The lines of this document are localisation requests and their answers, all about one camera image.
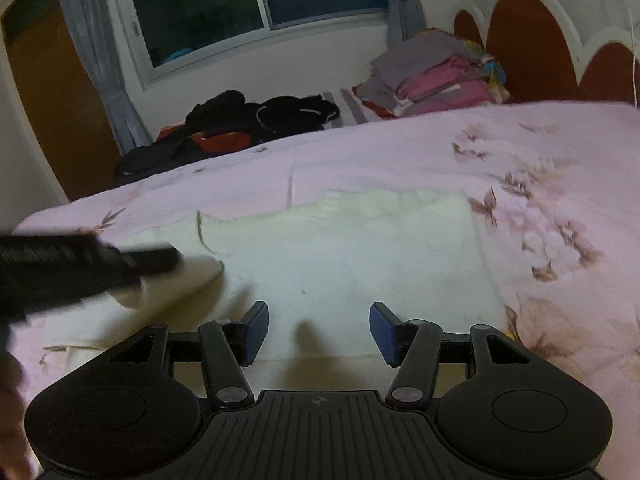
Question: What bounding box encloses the brown wooden wardrobe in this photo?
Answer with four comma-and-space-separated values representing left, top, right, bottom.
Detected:
0, 0, 122, 202

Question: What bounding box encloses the pile of black clothes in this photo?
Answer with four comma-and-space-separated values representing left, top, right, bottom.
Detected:
112, 90, 342, 186

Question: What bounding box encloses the window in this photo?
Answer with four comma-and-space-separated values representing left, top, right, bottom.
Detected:
107, 0, 392, 92

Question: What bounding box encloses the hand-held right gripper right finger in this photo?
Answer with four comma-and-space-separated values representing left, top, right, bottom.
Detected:
369, 302, 537, 408

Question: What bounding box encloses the red orange garment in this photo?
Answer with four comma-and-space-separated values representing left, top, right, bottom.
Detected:
192, 131, 252, 155

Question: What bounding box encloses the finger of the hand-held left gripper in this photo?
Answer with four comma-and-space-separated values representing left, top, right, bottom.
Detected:
97, 242, 182, 283

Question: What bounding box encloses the pink floral blanket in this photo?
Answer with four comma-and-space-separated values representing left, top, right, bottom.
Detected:
0, 100, 640, 476

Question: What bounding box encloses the white cable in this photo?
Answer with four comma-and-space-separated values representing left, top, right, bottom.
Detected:
625, 0, 640, 107

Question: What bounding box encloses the red and white headboard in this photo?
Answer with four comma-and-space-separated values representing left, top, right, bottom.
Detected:
452, 0, 640, 107

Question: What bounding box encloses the grey striped cloth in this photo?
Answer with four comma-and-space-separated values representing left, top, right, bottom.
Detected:
322, 88, 373, 125

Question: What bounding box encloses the stack of folded clothes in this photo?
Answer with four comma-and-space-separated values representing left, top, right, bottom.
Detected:
352, 27, 512, 120

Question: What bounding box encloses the white knitted baby garment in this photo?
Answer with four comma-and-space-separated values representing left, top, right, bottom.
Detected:
42, 187, 508, 361

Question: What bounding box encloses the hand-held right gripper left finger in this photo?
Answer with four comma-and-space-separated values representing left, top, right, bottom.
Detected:
107, 301, 271, 409

